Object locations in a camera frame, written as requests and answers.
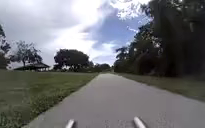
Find low distant trees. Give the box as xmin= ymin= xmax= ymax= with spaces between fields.
xmin=89 ymin=62 xmax=113 ymax=73

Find broad dark tree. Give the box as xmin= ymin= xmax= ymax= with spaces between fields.
xmin=52 ymin=48 xmax=95 ymax=72

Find grey paved path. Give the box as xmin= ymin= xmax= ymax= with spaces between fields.
xmin=22 ymin=72 xmax=205 ymax=128

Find robot's own part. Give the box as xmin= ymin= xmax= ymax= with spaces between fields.
xmin=132 ymin=116 xmax=147 ymax=128
xmin=65 ymin=118 xmax=76 ymax=128

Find park shelter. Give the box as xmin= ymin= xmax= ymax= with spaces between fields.
xmin=13 ymin=62 xmax=51 ymax=72

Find dense row of trees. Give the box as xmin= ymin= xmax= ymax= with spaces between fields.
xmin=112 ymin=0 xmax=205 ymax=79

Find thin-crowned tree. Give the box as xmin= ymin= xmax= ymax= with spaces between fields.
xmin=9 ymin=40 xmax=44 ymax=67

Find grass verge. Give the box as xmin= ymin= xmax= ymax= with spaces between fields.
xmin=113 ymin=72 xmax=205 ymax=104

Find grass field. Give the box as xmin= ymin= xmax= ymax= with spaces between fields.
xmin=0 ymin=68 xmax=100 ymax=128

